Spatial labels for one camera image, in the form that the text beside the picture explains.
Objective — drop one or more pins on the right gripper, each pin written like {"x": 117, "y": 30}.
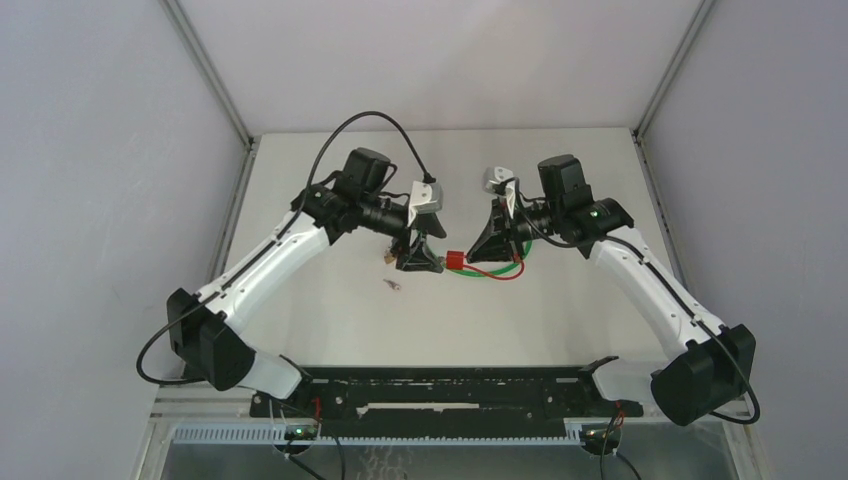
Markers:
{"x": 502, "y": 239}

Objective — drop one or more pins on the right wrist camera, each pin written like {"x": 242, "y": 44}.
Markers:
{"x": 501, "y": 182}

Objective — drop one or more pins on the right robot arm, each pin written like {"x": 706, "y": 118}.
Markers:
{"x": 707, "y": 366}

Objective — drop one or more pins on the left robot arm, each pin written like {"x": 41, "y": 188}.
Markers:
{"x": 207, "y": 328}

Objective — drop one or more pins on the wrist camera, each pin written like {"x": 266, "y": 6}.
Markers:
{"x": 425, "y": 201}
{"x": 501, "y": 182}

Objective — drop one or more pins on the red cable lock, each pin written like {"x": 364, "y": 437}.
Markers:
{"x": 456, "y": 262}

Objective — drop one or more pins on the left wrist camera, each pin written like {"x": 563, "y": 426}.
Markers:
{"x": 425, "y": 201}

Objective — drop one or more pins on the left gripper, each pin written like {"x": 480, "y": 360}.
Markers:
{"x": 418, "y": 257}

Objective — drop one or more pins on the brass padlock keys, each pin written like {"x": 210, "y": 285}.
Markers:
{"x": 393, "y": 285}

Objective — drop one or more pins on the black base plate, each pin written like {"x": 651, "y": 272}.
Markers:
{"x": 429, "y": 403}

